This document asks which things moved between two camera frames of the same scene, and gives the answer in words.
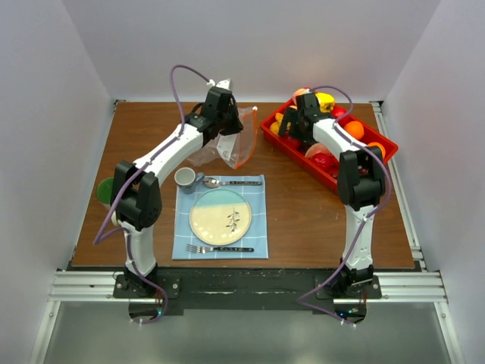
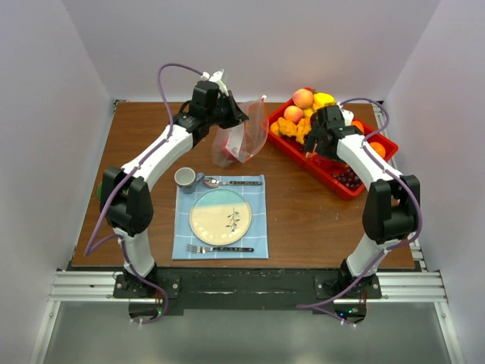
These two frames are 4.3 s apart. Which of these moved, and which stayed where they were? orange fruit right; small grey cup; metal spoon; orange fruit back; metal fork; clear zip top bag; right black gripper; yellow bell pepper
Moved: clear zip top bag; right black gripper
Stayed: orange fruit back; small grey cup; metal fork; metal spoon; orange fruit right; yellow bell pepper
